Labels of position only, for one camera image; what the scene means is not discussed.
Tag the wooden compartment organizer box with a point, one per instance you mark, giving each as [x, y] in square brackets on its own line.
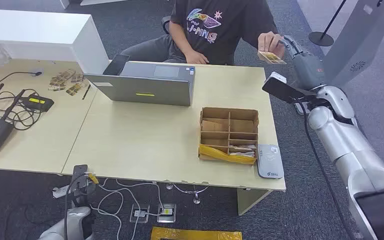
[241, 126]

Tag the white power strip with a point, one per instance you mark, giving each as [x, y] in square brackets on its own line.
[59, 192]

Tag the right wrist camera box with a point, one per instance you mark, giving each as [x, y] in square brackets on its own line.
[278, 87]

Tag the person's right forearm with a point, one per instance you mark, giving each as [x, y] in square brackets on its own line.
[180, 43]

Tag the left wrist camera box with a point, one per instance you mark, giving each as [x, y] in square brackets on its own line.
[79, 179]

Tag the black pen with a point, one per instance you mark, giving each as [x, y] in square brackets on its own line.
[86, 92]

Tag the smartphone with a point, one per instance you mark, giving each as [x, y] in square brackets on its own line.
[116, 64]

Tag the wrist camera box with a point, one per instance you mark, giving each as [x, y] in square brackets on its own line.
[278, 87]
[79, 179]

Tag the yellow floor tape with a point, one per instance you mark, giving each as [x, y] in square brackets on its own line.
[195, 234]

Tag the black office chair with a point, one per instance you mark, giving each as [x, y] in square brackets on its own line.
[166, 24]

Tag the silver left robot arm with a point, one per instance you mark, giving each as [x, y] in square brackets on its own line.
[69, 222]

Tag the person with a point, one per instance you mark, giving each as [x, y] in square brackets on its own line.
[212, 43]

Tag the grey kiosk stand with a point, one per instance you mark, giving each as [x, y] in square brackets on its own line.
[357, 39]

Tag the black stanchion post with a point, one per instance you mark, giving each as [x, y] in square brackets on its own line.
[321, 39]

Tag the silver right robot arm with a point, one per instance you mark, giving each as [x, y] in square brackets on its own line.
[344, 139]

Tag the white furniture panel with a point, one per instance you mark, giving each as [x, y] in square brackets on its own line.
[64, 3]
[102, 2]

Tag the gooseneck microphone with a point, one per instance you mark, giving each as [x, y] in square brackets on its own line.
[39, 73]

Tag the grey laptop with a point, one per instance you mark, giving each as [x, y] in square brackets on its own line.
[145, 87]

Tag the beige desk leg panel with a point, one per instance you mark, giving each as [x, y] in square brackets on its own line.
[250, 200]

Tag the black adapter with yellow label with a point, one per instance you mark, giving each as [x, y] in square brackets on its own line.
[41, 104]

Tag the person's right hand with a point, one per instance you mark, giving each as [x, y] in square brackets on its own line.
[197, 59]

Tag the white card reader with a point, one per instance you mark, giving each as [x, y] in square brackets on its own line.
[270, 162]

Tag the white crumpled paper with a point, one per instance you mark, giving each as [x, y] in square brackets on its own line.
[243, 154]

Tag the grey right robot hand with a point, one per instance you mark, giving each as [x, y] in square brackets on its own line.
[308, 71]

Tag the white desk shelf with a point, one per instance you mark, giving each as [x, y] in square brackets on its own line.
[29, 30]

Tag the floor socket with yellow label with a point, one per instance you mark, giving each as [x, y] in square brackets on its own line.
[166, 212]

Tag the person's left hand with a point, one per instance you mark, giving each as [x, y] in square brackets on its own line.
[271, 41]

